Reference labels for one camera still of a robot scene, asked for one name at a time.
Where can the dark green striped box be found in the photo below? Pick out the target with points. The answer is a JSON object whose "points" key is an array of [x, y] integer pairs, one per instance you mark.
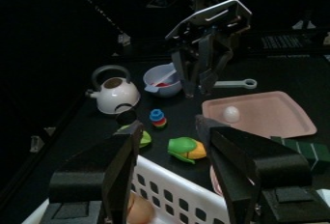
{"points": [[312, 152]]}

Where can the pale blue toy spoon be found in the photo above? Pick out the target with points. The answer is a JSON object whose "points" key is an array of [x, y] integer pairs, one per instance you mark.
{"points": [[159, 80]]}

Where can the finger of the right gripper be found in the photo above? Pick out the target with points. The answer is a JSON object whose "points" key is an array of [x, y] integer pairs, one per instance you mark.
{"points": [[187, 73], [214, 70]]}

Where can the metal frame clamp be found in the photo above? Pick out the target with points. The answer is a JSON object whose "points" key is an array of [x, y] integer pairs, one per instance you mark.
{"points": [[125, 39]]}

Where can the grey toy wrench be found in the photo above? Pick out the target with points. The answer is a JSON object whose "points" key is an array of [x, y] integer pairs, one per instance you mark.
{"points": [[237, 84]]}

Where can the white perforated plastic basket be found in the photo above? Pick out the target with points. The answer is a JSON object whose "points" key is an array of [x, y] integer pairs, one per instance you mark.
{"points": [[171, 184]]}

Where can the metal corner bracket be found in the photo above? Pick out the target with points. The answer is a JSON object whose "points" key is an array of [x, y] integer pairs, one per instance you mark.
{"points": [[36, 144]]}

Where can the toy corn with green husk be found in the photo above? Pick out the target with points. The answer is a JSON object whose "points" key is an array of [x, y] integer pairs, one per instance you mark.
{"points": [[185, 149]]}

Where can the small red toy piece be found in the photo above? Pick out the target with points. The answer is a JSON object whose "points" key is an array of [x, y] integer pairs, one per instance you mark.
{"points": [[163, 84]]}

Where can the white toy egg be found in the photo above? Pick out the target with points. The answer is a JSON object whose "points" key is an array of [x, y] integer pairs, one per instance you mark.
{"points": [[232, 114]]}

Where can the white object at table edge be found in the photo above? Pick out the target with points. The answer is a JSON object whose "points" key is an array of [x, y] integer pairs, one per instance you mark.
{"points": [[325, 197]]}

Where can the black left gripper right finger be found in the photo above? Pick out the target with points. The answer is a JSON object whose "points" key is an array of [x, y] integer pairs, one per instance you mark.
{"points": [[258, 170]]}

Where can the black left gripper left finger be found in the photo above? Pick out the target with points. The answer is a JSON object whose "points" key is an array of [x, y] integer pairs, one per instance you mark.
{"points": [[94, 176]]}

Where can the green toy apple half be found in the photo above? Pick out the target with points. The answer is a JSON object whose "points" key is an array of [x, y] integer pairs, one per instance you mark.
{"points": [[145, 139]]}

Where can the black round knob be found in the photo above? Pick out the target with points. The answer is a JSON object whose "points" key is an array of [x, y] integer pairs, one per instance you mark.
{"points": [[127, 117]]}

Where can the pink toy plate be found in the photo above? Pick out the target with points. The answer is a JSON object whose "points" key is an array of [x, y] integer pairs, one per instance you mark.
{"points": [[214, 179]]}

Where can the peach round toy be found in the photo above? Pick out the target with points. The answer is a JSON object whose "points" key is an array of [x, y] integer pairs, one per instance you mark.
{"points": [[139, 211]]}

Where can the black vented panel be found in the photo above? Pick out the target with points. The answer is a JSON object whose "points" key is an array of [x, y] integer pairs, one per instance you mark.
{"points": [[284, 42]]}

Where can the pink plastic tray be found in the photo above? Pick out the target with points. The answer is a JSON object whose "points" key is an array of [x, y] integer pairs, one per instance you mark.
{"points": [[274, 115]]}

